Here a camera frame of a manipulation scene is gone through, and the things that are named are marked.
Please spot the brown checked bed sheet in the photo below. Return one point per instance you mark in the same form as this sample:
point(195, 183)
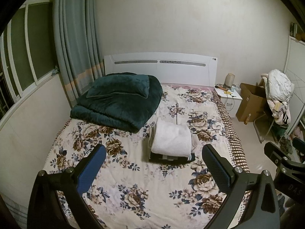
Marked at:
point(232, 128)

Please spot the pile of light clothes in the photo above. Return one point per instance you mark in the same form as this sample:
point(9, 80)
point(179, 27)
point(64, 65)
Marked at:
point(278, 88)

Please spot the bed with floral sheet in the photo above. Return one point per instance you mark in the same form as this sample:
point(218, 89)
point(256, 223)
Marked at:
point(133, 183)

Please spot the dark green quilt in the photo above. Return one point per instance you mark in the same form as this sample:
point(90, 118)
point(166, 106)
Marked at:
point(119, 112)

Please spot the metal frame chair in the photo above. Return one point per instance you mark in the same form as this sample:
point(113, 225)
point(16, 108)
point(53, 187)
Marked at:
point(264, 128)

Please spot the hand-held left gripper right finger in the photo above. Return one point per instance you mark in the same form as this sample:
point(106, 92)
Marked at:
point(215, 168)

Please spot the pair of green slippers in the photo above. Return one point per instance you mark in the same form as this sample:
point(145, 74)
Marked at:
point(286, 144)

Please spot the white framed window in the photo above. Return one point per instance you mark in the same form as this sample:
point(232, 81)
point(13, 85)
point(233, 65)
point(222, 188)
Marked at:
point(26, 52)

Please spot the dark green pillow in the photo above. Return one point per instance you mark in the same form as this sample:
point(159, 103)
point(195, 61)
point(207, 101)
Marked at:
point(119, 85)

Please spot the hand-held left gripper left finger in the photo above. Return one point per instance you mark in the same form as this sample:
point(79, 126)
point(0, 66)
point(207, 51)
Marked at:
point(94, 165)

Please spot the grey green curtain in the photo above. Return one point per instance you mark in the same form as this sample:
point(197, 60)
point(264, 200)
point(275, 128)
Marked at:
point(76, 40)

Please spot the black folded garment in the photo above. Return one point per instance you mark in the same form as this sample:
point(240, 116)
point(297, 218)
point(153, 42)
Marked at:
point(171, 160)

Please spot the white nightstand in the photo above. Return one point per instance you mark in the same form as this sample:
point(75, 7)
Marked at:
point(230, 102)

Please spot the cardboard box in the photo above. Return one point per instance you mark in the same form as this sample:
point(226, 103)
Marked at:
point(250, 102)

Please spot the beige jar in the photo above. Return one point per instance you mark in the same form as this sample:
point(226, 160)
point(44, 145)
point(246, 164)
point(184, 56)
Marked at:
point(230, 79)

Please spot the white knit sweater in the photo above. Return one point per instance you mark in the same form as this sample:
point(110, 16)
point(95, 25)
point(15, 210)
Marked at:
point(171, 138)

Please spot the white wardrobe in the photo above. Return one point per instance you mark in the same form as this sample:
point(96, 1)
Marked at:
point(296, 64)

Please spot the white bed headboard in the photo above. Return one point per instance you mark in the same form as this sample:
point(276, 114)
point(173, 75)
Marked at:
point(166, 72)

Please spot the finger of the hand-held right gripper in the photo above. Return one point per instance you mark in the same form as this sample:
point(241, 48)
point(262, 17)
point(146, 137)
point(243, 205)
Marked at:
point(276, 155)
point(299, 143)

